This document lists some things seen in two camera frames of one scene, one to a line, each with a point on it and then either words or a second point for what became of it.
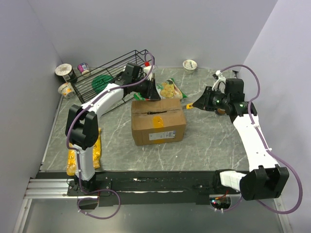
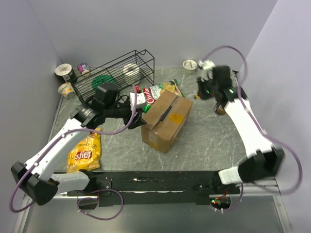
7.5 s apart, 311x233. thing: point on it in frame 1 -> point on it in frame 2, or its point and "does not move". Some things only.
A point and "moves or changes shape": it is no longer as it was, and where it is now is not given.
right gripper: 203,102 -> 200,86
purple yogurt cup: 83,68 does not move
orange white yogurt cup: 67,90 does not move
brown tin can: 221,110 does not move
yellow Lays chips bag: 71,161 does not move
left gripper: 154,95 -> 137,120
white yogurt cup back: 189,65 does not move
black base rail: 150,188 does not move
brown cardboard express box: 157,121 moves or changes shape
